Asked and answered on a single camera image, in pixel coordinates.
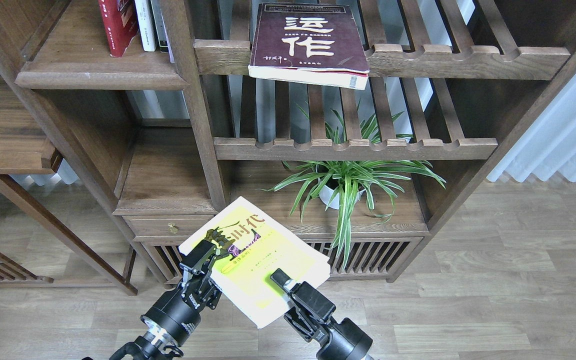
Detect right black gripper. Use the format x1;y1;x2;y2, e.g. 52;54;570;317
270;268;374;360

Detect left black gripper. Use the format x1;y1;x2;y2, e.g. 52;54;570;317
141;240;233;347

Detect yellow green cover book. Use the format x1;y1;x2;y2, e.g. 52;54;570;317
178;196;330;329

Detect red cover book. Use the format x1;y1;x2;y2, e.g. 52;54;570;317
98;0;138;58

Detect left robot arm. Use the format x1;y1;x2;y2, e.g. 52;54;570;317
110;239;228;360

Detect brass drawer knob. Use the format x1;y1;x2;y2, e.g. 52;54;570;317
167;222;179;234

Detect white plant pot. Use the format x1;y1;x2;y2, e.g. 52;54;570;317
318;175;366;210

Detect dark wooden bookshelf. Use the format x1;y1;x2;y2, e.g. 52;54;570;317
0;0;576;284

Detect dark upright book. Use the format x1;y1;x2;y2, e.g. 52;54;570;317
150;0;169;53

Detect wooden side furniture left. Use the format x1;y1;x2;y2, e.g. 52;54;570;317
0;75;67;289

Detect dark red book white characters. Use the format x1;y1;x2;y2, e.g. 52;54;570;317
247;2;370;91

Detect white upright book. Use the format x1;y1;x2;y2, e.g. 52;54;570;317
134;0;158;52

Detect white curtain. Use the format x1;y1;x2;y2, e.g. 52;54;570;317
487;75;576;183

